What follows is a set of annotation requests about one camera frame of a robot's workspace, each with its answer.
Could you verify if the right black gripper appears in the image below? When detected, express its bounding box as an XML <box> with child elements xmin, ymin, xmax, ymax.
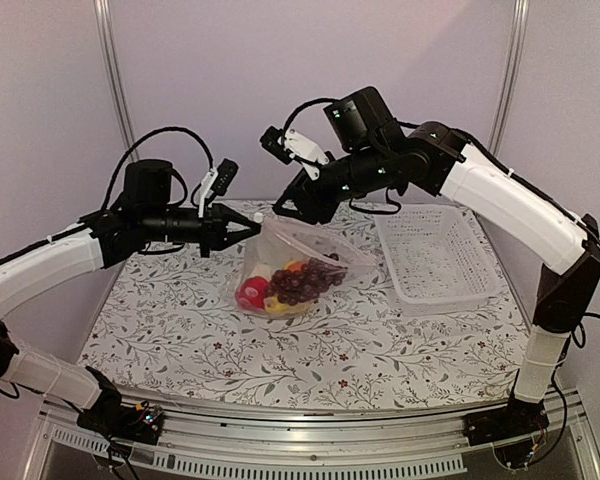
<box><xmin>270</xmin><ymin>144</ymin><xmax>390</xmax><ymax>225</ymax></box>

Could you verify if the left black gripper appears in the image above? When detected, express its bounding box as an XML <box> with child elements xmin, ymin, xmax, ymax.
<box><xmin>142</xmin><ymin>198</ymin><xmax>262</xmax><ymax>257</ymax></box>

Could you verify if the white cauliflower toy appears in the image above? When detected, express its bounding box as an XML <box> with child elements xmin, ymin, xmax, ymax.
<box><xmin>248</xmin><ymin>263</ymin><xmax>275</xmax><ymax>281</ymax></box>

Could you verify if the clear zip top bag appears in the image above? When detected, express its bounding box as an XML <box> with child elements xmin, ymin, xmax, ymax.
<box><xmin>224</xmin><ymin>216</ymin><xmax>377</xmax><ymax>319</ymax></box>

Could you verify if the red pepper toy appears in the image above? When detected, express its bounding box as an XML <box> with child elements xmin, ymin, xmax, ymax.
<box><xmin>234</xmin><ymin>276</ymin><xmax>269</xmax><ymax>312</ymax></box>

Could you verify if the dark red grape bunch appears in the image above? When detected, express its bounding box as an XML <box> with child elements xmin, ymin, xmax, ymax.
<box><xmin>265</xmin><ymin>253</ymin><xmax>348</xmax><ymax>305</ymax></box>

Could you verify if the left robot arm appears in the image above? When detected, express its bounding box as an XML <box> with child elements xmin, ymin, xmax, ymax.
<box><xmin>0</xmin><ymin>204</ymin><xmax>261</xmax><ymax>434</ymax></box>

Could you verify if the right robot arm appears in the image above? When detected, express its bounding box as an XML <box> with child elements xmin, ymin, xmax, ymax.
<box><xmin>260</xmin><ymin>120</ymin><xmax>600</xmax><ymax>436</ymax></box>

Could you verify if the floral table mat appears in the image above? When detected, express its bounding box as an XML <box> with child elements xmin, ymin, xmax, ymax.
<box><xmin>77</xmin><ymin>199</ymin><xmax>546</xmax><ymax>414</ymax></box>

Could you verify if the white plastic basket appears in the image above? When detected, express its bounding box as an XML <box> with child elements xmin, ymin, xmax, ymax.
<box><xmin>375</xmin><ymin>204</ymin><xmax>500</xmax><ymax>317</ymax></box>

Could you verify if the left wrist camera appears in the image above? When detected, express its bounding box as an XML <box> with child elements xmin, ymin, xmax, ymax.
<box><xmin>122</xmin><ymin>158</ymin><xmax>240</xmax><ymax>219</ymax></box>

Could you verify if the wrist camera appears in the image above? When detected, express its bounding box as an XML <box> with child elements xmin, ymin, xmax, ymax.
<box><xmin>122</xmin><ymin>158</ymin><xmax>240</xmax><ymax>219</ymax></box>
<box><xmin>258</xmin><ymin>85</ymin><xmax>396</xmax><ymax>181</ymax></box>

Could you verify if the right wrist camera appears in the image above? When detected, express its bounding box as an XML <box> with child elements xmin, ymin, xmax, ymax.
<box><xmin>258</xmin><ymin>85</ymin><xmax>396</xmax><ymax>181</ymax></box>

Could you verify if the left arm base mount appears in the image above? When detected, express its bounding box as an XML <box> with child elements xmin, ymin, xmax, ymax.
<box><xmin>77</xmin><ymin>396</ymin><xmax>165</xmax><ymax>445</ymax></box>

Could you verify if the left aluminium post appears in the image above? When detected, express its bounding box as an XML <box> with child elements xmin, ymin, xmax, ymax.
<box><xmin>93</xmin><ymin>0</ymin><xmax>134</xmax><ymax>147</ymax></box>

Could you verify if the aluminium post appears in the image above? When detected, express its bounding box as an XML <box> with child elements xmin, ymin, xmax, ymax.
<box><xmin>488</xmin><ymin>0</ymin><xmax>530</xmax><ymax>155</ymax></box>
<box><xmin>93</xmin><ymin>0</ymin><xmax>134</xmax><ymax>147</ymax></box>

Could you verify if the aluminium front rail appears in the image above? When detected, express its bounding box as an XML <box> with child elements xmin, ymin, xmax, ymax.
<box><xmin>20</xmin><ymin>388</ymin><xmax>600</xmax><ymax>479</ymax></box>

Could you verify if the right aluminium post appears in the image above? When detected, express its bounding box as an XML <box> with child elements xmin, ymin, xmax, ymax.
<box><xmin>488</xmin><ymin>0</ymin><xmax>530</xmax><ymax>155</ymax></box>

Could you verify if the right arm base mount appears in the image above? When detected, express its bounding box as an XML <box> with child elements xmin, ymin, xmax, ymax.
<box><xmin>462</xmin><ymin>396</ymin><xmax>549</xmax><ymax>470</ymax></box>

